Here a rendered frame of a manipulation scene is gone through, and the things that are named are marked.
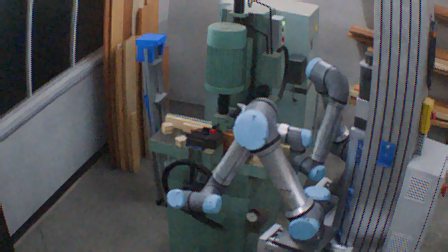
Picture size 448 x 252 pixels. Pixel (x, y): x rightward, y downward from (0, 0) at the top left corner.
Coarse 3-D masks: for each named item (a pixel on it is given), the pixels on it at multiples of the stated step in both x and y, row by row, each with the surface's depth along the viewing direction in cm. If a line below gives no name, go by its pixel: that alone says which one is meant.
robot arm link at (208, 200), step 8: (192, 192) 210; (200, 192) 211; (208, 192) 210; (216, 192) 212; (192, 200) 207; (200, 200) 206; (208, 200) 206; (216, 200) 206; (192, 208) 208; (200, 208) 207; (208, 208) 205; (216, 208) 206
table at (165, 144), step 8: (176, 128) 284; (160, 136) 275; (168, 136) 276; (176, 136) 276; (184, 136) 277; (152, 144) 273; (160, 144) 270; (168, 144) 269; (160, 152) 272; (168, 152) 270; (176, 152) 268; (224, 152) 264; (248, 160) 258; (184, 168) 258; (216, 168) 257; (248, 168) 256; (256, 168) 254; (264, 168) 253; (256, 176) 256; (264, 176) 254
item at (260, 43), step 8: (224, 8) 268; (232, 8) 268; (248, 8) 271; (256, 8) 272; (264, 8) 274; (272, 8) 276; (224, 16) 270; (264, 16) 263; (256, 24) 265; (264, 24) 265; (256, 32) 266; (264, 32) 267; (256, 40) 268; (264, 40) 270; (256, 48) 270; (264, 48) 272; (256, 56) 272; (256, 64) 274; (256, 72) 275; (256, 80) 277; (256, 88) 279
